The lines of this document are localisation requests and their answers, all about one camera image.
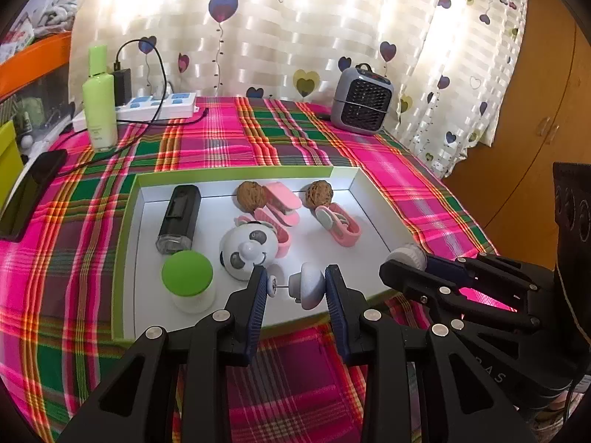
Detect black charger adapter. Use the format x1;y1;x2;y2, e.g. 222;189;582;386
112;68;132;106

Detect heart-print curtain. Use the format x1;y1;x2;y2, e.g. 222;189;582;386
67;0;529;178

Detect white panda face holder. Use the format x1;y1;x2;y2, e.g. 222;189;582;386
218;221;280;283

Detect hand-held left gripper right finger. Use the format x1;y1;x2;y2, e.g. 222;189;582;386
323;264;539;443

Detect pink plaid tablecloth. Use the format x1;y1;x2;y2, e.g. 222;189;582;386
0;96;522;443

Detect colourful printed packets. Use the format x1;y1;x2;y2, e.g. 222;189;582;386
0;9;38;63

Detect orange lidded storage bin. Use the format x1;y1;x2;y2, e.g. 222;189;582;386
0;32;75;148

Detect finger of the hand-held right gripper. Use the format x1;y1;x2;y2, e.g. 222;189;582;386
425;254;556;295
379;258;542;332

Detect light green lotion bottle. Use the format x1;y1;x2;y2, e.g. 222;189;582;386
82;45;118;151

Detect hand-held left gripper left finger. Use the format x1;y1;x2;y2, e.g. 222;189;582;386
55;265;269;443

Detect green and white cardboard box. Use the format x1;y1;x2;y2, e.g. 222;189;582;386
111;166;416;344

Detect brown walnut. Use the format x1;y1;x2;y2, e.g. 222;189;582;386
305;180;332;208
236;181;267;213

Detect white round cap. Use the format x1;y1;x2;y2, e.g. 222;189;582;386
385;244;426;271

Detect black charger cable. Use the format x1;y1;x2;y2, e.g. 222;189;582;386
65;39;209;169

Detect green and white mushroom holder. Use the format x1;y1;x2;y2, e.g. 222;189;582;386
161;250;218;315

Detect white power strip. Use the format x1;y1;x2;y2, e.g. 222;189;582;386
71;92;198;131

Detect black smartphone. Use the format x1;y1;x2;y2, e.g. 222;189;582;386
0;149;68;243

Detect white dome roller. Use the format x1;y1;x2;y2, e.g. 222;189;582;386
267;262;325;311

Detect black bike light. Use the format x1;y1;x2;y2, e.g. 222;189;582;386
156;185;201;255

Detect white cable bundle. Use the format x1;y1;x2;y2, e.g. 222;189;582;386
34;0;86;35

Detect yellow-green shoe box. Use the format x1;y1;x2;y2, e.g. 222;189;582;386
0;119;24;208

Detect wooden cabinet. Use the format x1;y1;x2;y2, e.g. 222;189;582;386
443;0;591;278

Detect grey mini heater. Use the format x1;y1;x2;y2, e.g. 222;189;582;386
330;63;395;137

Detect pink clip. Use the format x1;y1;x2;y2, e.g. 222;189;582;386
315;203;362;248
262;182;303;214
235;207;293;259

